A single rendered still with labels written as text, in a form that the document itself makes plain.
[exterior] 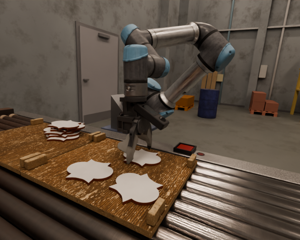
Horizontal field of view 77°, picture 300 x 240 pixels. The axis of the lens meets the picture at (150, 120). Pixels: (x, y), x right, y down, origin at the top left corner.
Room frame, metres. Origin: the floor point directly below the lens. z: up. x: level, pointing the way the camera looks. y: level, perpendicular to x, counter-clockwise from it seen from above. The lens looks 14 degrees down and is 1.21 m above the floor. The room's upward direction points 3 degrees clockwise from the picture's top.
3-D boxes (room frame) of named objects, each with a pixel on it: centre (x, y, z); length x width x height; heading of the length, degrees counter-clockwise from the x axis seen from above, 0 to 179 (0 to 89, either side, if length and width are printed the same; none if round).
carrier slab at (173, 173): (0.53, 0.09, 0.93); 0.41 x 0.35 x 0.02; 63
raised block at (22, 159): (0.51, 0.35, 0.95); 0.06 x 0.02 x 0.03; 154
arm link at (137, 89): (0.60, 0.05, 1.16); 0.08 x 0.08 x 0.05
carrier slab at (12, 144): (0.72, 0.46, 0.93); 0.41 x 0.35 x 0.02; 64
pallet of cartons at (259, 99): (7.21, -4.33, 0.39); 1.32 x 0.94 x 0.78; 151
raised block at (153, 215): (0.32, -0.02, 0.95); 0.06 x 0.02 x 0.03; 153
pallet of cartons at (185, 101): (7.41, -1.19, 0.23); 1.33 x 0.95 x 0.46; 151
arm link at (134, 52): (0.60, 0.05, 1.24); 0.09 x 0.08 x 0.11; 144
